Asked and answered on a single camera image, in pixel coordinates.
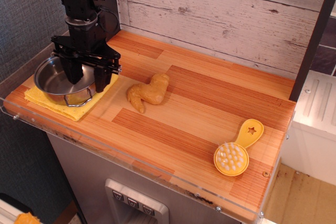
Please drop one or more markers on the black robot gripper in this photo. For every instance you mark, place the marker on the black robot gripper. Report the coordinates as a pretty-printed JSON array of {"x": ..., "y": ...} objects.
[{"x": 87, "y": 46}]

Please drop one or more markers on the stainless steel pot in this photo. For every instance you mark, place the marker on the stainless steel pot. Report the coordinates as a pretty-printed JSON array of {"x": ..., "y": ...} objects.
[{"x": 51, "y": 79}]

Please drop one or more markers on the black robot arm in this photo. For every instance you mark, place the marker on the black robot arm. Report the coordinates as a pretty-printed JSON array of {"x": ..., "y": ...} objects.
[{"x": 91, "y": 23}]

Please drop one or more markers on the toy chicken wing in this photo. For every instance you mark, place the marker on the toy chicken wing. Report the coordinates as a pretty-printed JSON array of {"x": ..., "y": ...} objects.
[{"x": 152, "y": 93}]

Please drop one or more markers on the yellow round brush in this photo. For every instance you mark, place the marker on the yellow round brush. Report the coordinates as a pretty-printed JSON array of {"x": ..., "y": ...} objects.
[{"x": 231, "y": 158}]

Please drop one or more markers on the grey toy fridge cabinet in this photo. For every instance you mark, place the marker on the grey toy fridge cabinet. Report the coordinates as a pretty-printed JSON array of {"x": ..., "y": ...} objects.
[{"x": 87, "y": 171}]

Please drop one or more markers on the silver dispenser button panel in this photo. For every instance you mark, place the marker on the silver dispenser button panel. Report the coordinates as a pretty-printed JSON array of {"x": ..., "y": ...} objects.
[{"x": 130, "y": 206}]

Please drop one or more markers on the orange object bottom left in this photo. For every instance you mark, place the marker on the orange object bottom left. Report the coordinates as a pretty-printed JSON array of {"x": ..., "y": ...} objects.
[{"x": 26, "y": 218}]

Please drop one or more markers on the clear acrylic table guard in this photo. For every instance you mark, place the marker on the clear acrylic table guard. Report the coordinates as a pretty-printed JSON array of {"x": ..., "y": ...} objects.
[{"x": 206, "y": 102}]

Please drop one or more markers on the white plastic furniture piece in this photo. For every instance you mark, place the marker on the white plastic furniture piece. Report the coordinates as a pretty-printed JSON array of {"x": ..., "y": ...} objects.
[{"x": 309, "y": 146}]

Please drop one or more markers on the dark right frame post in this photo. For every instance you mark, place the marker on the dark right frame post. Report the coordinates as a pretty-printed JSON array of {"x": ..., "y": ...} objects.
[{"x": 312, "y": 47}]

